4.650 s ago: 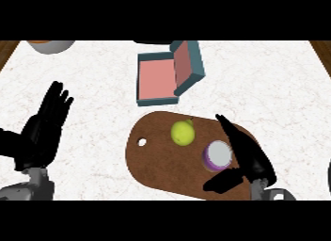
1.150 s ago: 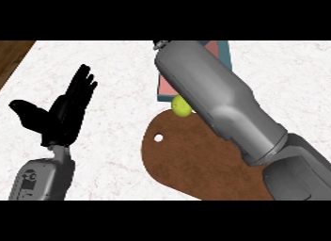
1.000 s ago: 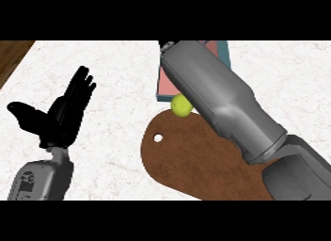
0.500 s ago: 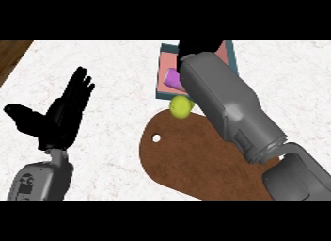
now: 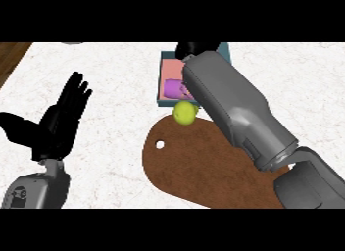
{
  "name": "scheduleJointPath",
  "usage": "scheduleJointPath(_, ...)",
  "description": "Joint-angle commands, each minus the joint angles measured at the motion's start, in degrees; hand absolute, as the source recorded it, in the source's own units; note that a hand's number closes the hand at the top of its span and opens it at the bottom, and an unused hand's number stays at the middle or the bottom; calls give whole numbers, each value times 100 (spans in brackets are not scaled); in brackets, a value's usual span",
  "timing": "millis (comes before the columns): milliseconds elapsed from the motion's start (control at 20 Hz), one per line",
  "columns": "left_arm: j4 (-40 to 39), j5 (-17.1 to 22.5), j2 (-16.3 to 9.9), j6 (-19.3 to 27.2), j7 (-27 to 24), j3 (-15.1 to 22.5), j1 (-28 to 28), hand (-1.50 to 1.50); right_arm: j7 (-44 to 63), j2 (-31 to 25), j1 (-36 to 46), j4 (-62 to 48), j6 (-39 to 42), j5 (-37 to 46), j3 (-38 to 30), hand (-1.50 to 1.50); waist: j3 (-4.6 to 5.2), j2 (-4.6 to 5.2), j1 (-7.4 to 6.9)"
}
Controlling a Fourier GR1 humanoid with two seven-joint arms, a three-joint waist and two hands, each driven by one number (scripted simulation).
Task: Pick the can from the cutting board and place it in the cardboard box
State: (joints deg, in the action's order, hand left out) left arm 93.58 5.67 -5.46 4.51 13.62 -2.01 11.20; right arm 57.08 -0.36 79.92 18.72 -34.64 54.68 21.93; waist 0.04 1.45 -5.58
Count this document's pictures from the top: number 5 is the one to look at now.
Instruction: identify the brown wooden cutting board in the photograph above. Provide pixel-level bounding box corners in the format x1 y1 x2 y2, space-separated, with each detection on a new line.
141 115 295 210

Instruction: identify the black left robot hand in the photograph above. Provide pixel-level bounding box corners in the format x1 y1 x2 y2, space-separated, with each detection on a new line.
0 71 95 162

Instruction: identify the teal box with pink inside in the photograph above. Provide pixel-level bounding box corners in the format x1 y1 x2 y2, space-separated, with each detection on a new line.
156 41 233 108

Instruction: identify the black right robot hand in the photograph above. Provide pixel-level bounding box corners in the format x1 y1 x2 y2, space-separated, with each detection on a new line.
174 41 222 62

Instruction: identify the yellow-green lemon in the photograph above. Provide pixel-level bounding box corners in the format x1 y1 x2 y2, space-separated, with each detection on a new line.
172 100 200 126

